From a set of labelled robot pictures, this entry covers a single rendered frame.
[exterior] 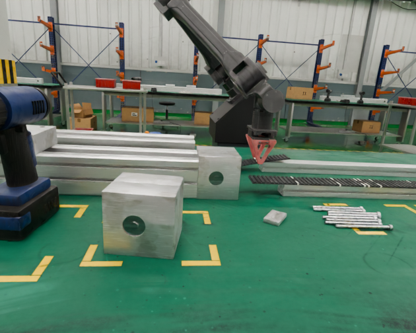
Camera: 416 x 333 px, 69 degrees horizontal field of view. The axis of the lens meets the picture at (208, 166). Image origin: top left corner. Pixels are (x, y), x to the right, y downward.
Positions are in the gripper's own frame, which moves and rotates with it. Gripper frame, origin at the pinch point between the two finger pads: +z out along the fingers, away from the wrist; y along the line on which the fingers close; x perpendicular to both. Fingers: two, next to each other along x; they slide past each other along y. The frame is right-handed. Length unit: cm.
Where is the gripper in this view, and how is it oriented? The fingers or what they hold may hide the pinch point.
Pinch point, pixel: (258, 158)
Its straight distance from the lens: 89.7
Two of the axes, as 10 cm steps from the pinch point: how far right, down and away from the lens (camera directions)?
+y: 0.8, 2.7, -9.6
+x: 9.9, 0.4, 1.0
